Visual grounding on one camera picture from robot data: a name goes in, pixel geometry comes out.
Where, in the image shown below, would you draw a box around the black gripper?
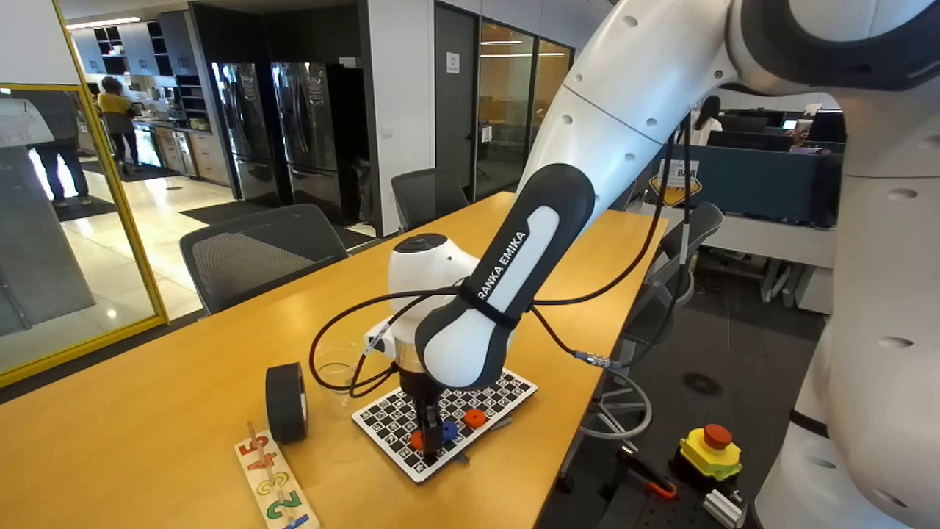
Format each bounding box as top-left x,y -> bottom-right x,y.
394,365 -> 448,463

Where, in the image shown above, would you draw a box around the clear glass cup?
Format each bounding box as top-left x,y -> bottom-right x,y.
310,349 -> 364,406

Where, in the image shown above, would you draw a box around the black tape roll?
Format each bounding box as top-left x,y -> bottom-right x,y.
261,362 -> 310,447

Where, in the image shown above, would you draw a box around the wooden number puzzle strip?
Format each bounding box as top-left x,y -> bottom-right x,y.
231,428 -> 323,529

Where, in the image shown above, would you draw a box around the gray mesh office chair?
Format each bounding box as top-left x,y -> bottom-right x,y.
176,200 -> 350,318
386,164 -> 473,236

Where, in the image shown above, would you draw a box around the black orange clamp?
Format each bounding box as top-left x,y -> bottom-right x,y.
613,440 -> 684,505

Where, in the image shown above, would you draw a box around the round floor outlet cover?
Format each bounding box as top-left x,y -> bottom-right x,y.
682,369 -> 726,400

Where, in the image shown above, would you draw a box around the yellow red emergency stop button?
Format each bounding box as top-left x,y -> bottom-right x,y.
679,421 -> 746,485

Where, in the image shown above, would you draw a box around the black office chair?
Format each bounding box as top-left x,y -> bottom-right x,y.
580,200 -> 729,447

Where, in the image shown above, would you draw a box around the dark floor mat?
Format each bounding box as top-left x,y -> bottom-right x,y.
51,190 -> 120,224
178,190 -> 295,230

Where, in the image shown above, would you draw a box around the black glass door refrigerators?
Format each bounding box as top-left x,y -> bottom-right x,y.
191,6 -> 375,227

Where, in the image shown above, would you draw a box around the white kitchen counter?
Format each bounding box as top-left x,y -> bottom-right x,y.
135,115 -> 238,190

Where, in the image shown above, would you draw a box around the white office desk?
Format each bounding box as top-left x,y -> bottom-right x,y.
701,211 -> 840,274

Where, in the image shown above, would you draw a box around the yellow framed glass partition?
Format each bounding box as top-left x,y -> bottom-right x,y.
0,0 -> 170,394

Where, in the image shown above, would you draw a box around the person with black hair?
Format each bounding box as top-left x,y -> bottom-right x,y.
687,90 -> 729,152

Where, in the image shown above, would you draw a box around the blue office desk divider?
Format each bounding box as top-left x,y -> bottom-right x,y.
687,142 -> 845,230

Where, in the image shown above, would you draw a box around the person in yellow shirt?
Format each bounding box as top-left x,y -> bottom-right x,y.
93,74 -> 140,175

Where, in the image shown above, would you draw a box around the person in dark clothes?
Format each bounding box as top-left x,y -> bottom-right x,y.
24,89 -> 93,206

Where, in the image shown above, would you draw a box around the black looped gripper cable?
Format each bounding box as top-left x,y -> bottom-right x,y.
304,286 -> 464,403

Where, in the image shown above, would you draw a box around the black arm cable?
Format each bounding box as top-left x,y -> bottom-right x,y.
524,115 -> 690,388

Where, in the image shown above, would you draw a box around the silver metal bracket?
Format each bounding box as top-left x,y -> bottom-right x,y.
699,485 -> 752,529

